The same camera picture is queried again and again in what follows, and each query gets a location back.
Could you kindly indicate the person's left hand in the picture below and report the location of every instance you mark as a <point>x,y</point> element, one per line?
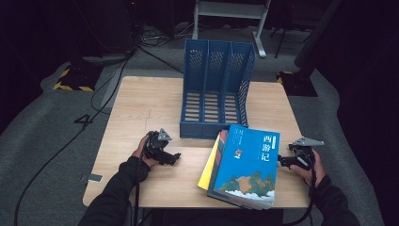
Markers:
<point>141,152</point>

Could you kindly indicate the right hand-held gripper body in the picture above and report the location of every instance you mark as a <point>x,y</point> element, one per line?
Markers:
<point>304,155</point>

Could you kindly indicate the white metal stand frame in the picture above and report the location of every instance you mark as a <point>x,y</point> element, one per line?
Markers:
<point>232,9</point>

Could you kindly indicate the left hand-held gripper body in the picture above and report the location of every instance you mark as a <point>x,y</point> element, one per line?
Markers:
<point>155,142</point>

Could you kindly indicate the black slanted pole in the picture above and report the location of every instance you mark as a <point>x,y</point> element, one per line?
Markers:
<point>316,34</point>

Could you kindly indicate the blue plastic file rack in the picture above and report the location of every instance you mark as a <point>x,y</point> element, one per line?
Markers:
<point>216,78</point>

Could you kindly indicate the black yellow striped base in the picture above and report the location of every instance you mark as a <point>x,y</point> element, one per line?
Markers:
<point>299,84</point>
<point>78,78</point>

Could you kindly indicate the silver table bracket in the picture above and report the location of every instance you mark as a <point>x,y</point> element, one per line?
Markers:
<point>92,178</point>

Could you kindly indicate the blue landscape cover book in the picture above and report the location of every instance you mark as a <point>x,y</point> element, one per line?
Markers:
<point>247,163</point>

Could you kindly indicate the black tripod stand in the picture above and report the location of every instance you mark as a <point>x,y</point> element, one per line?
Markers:
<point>282,37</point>

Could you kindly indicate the yellow cover book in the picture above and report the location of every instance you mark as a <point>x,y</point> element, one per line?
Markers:
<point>208,169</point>

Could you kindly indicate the person's right hand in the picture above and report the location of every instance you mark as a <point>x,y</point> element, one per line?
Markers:
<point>317,172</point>

